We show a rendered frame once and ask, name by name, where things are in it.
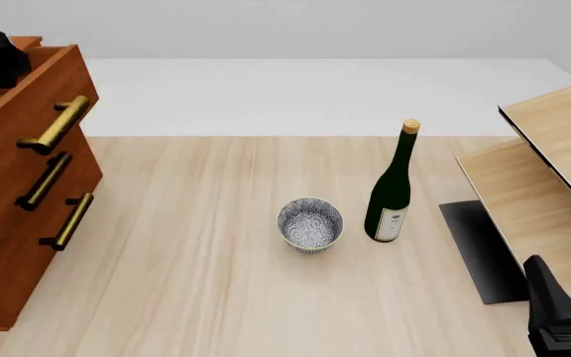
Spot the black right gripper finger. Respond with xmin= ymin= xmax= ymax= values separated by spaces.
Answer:
xmin=522 ymin=254 xmax=571 ymax=331

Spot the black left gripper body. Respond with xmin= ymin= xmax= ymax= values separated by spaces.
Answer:
xmin=0 ymin=43 xmax=32 ymax=90

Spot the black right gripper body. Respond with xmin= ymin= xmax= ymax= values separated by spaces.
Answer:
xmin=527 ymin=323 xmax=571 ymax=357

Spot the pale wooden two-tier shelf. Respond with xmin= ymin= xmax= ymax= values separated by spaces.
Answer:
xmin=438 ymin=75 xmax=571 ymax=308

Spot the dark green wine bottle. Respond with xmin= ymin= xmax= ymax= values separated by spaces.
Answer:
xmin=363 ymin=130 xmax=419 ymax=244

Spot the blue white patterned bowl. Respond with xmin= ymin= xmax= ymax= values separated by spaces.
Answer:
xmin=277 ymin=196 xmax=345 ymax=256

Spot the wooden drawer, long brass handle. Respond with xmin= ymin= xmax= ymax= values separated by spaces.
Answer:
xmin=0 ymin=44 xmax=101 ymax=213

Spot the long brass drawer handle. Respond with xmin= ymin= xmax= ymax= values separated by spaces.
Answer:
xmin=16 ymin=95 xmax=91 ymax=157

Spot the dark brass drawer handle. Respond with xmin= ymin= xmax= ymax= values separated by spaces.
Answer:
xmin=15 ymin=151 xmax=73 ymax=212

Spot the wooden drawer, dark brass handle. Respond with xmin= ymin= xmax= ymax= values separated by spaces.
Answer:
xmin=0 ymin=125 xmax=96 ymax=304

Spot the short brass drawer handle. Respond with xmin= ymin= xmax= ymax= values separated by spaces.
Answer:
xmin=39 ymin=191 xmax=95 ymax=253

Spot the wooden drawer, short brass handle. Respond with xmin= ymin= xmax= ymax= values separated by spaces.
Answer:
xmin=0 ymin=148 xmax=104 ymax=331

